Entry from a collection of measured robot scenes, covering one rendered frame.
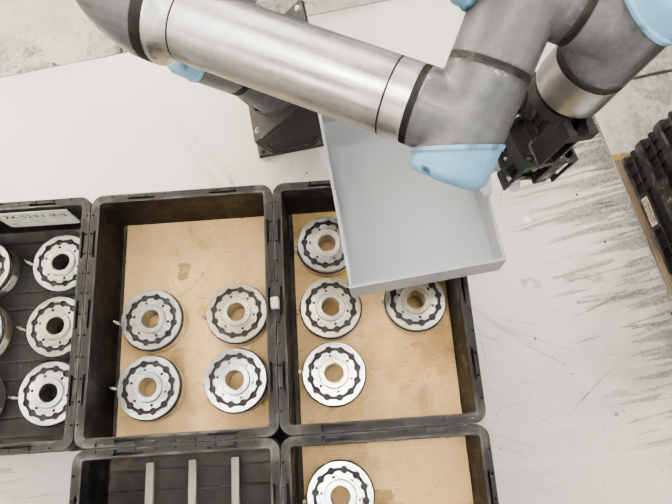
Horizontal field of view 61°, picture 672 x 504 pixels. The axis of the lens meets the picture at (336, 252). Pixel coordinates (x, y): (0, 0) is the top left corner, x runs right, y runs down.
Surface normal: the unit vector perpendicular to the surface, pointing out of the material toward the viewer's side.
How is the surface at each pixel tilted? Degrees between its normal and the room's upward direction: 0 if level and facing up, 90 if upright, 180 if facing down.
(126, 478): 0
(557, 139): 76
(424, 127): 58
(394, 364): 0
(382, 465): 0
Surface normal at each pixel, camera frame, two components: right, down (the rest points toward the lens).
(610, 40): -0.25, 0.84
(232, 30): -0.21, 0.04
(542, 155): -0.94, 0.18
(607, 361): -0.03, -0.31
